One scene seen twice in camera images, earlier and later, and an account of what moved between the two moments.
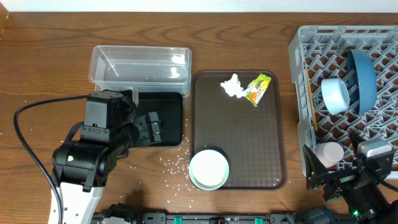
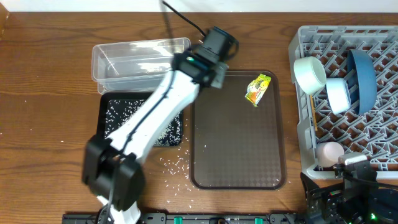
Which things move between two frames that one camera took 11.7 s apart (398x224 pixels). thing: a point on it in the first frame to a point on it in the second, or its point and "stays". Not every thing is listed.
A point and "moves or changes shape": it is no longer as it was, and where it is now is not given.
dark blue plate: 362,81 stays
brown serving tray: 253,139 stays
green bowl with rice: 209,169 to 310,74
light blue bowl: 336,94 moves or changes shape
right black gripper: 352,180 to 336,196
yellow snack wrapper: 257,88 stays
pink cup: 330,153 stays
